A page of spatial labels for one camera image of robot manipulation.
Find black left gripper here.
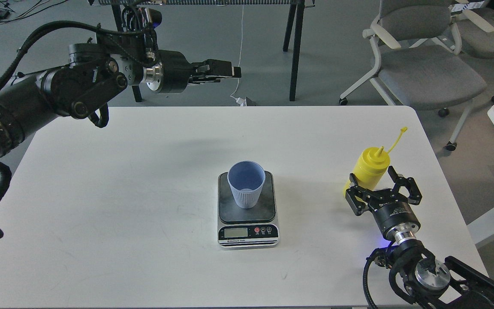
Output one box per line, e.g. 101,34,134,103
146,50,242,94

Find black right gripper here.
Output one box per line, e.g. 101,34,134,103
345,166,423,241

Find yellow squeeze bottle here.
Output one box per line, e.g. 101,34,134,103
351,127,408,190

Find blue ribbed plastic cup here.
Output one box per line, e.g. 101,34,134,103
227,161,266,209

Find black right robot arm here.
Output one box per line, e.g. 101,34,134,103
345,166,494,309

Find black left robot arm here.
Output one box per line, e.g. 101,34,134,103
0,0,241,239

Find digital kitchen scale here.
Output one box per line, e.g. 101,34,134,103
217,171,280,250

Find grey office chair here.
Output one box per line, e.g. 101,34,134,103
452,0,494,103
339,0,487,151

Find white hanging cable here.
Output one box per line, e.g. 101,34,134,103
230,4,247,107

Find black metal frame table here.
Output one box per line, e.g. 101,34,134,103
96,0,314,102

